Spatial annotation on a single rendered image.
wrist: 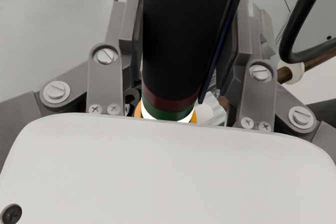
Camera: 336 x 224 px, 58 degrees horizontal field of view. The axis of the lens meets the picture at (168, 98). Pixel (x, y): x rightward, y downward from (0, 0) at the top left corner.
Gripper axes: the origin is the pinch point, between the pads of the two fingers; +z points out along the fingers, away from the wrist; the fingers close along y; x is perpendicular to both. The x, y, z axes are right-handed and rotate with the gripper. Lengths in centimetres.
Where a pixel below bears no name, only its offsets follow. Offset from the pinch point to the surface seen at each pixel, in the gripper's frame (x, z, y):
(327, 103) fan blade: -15.0, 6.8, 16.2
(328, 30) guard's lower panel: -83, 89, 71
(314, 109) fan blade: -15.1, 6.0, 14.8
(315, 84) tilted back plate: -32.1, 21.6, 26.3
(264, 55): -37, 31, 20
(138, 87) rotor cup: -25.0, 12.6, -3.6
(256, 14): -32, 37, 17
